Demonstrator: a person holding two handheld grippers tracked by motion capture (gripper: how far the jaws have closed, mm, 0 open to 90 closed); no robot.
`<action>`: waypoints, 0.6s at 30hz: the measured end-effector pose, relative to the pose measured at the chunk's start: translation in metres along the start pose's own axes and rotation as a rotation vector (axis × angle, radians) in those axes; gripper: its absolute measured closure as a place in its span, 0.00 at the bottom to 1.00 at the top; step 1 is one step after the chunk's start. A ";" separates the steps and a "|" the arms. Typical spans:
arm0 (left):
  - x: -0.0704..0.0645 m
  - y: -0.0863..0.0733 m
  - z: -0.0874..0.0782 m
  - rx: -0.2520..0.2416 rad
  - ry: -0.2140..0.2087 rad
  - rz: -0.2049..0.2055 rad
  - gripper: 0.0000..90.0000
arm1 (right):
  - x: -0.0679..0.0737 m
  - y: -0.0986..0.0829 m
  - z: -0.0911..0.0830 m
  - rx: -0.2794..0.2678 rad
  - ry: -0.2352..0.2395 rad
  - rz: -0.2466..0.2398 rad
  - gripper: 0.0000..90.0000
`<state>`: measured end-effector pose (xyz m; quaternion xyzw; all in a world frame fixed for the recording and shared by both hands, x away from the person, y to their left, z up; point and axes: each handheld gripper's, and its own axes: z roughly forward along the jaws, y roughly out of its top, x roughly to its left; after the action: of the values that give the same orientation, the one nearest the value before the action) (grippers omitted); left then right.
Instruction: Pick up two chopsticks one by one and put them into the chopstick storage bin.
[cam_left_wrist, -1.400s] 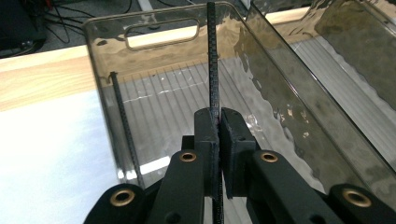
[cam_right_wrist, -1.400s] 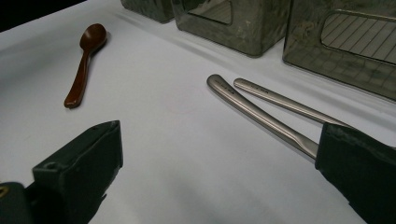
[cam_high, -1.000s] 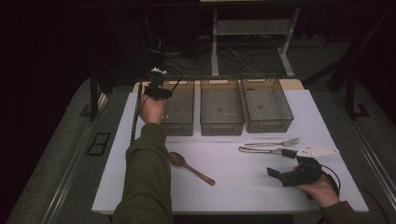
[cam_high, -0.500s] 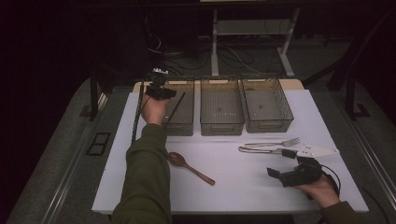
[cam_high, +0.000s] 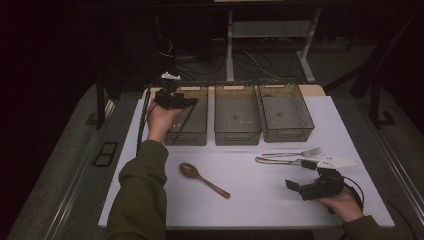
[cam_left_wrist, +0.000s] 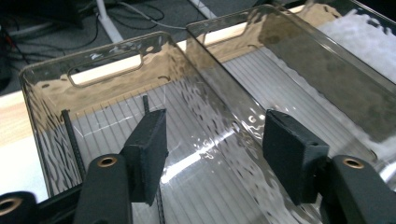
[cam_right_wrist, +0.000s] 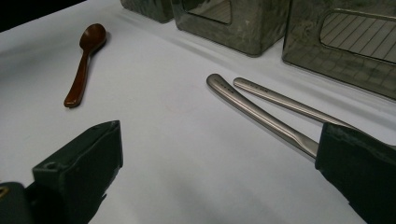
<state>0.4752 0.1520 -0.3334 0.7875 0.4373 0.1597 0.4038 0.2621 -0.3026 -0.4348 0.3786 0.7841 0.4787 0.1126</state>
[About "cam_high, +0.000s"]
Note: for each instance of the black chopstick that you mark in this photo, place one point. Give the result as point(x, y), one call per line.
point(183, 125)

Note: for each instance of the person's right hand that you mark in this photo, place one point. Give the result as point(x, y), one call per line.
point(343, 205)

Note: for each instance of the wooden board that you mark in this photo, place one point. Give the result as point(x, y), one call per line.
point(311, 90)

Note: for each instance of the black rectangular floor frame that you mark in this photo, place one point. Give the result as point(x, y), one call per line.
point(100, 160)

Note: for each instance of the metal fork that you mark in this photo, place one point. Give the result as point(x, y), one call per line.
point(310, 152)

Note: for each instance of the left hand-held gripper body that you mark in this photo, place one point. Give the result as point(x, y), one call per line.
point(168, 98)

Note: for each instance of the clear smoky plastic bin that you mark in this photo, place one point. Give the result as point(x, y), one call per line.
point(196, 123)
point(237, 116)
point(286, 115)

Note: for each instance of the person's left hand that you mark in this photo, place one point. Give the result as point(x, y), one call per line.
point(160, 123)

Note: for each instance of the black angled metal stand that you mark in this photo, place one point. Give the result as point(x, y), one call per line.
point(375, 100)

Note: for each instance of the brown wooden spoon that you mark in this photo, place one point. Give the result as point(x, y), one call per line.
point(188, 170)

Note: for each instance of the white metal stand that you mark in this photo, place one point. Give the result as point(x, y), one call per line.
point(230, 50)

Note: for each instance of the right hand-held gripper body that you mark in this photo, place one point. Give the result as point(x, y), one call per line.
point(325, 186)

